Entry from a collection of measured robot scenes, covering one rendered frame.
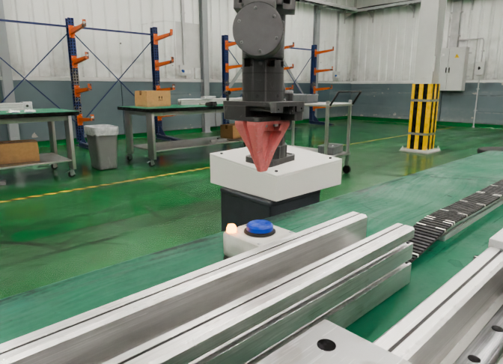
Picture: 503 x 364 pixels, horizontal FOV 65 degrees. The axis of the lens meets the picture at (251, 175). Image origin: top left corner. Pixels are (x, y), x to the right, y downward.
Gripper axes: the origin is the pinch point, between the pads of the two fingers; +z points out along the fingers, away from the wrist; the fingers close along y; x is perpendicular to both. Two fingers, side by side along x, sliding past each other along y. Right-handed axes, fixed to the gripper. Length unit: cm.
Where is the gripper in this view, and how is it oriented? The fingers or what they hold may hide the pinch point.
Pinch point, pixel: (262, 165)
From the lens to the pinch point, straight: 57.1
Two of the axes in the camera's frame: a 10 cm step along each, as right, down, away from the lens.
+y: 6.9, 1.5, -7.1
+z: 0.0, 9.8, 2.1
